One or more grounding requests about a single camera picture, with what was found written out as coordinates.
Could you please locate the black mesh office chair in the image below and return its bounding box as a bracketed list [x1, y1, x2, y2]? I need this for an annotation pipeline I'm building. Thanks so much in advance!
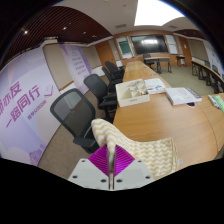
[83, 73, 118, 119]
[49, 88, 101, 154]

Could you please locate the white book stack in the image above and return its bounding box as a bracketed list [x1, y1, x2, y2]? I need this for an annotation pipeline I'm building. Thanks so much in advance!
[165, 86, 203, 106]

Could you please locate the group of chairs by posters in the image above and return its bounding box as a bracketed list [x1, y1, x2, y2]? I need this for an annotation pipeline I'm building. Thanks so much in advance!
[203, 60, 224, 84]

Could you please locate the long curved wooden table row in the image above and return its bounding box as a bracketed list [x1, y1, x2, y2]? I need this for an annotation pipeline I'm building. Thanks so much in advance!
[191, 59, 224, 94]

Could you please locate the whiteboard with green sheet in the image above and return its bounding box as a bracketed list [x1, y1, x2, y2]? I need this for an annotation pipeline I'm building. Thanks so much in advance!
[116, 36, 134, 60]

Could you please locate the cream zigzag patterned towel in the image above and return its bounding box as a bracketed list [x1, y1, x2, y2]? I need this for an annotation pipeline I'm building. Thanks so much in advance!
[90, 118, 180, 178]

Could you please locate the small wooden side table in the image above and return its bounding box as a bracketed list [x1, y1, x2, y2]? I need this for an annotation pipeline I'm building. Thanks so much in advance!
[175, 54, 187, 67]

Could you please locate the plain white whiteboard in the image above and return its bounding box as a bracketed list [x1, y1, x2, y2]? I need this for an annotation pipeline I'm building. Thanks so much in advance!
[165, 34, 179, 55]

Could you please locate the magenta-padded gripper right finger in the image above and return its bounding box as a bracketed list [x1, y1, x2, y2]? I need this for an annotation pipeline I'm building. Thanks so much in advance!
[112, 144, 155, 192]

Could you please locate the large bright ceiling light panel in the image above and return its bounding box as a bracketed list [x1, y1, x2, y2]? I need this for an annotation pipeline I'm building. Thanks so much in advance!
[133, 0, 186, 27]

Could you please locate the open white cardboard box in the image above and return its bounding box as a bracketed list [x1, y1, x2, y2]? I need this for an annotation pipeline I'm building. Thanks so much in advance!
[115, 78, 151, 108]

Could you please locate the row of black office chairs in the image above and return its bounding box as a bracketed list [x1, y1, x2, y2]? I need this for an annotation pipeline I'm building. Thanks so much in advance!
[101, 60, 126, 91]

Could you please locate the wooden door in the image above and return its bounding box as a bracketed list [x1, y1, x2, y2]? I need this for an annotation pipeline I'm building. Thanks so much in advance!
[178, 35, 193, 58]
[95, 40, 116, 68]

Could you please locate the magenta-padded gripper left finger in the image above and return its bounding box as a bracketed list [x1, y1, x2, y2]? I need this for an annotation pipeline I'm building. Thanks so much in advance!
[68, 143, 112, 192]

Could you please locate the dark-legged lectern desk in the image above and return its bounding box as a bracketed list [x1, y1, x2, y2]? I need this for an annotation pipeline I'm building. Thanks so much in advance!
[143, 56, 173, 74]

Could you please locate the large black wall screen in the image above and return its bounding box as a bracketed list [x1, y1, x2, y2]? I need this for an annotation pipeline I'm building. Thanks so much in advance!
[130, 34, 169, 56]

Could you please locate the white plastic paper packet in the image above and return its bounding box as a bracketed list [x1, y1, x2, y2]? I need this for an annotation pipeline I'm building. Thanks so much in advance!
[143, 77, 167, 95]

